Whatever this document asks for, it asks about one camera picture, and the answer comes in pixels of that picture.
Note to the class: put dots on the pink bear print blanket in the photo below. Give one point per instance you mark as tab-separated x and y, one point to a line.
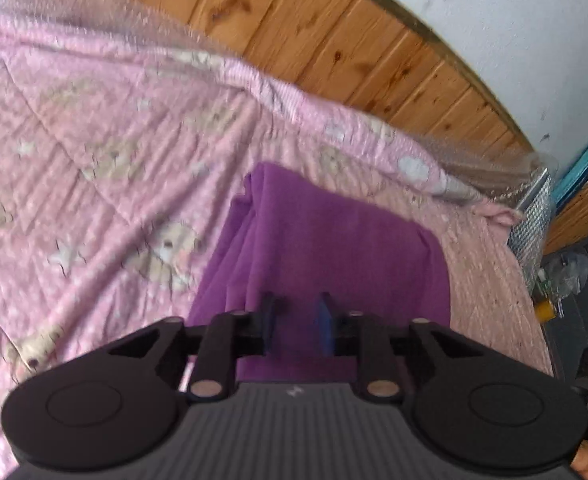
99	110

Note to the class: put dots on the small yellow object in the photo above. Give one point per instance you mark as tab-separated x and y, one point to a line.
546	310

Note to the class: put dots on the purple fleece pants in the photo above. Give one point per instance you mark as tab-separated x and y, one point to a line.
334	245

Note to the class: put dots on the clear bubble wrap sheet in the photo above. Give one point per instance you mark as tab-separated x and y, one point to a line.
124	15

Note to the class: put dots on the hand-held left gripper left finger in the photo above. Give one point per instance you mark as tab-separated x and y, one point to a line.
266	320

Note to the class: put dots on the wooden plank board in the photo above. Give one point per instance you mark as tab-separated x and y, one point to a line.
324	35

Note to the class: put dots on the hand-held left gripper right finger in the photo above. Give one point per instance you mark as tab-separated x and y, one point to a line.
324	325

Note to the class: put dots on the clear plastic bag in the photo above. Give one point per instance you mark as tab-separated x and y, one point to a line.
571	270

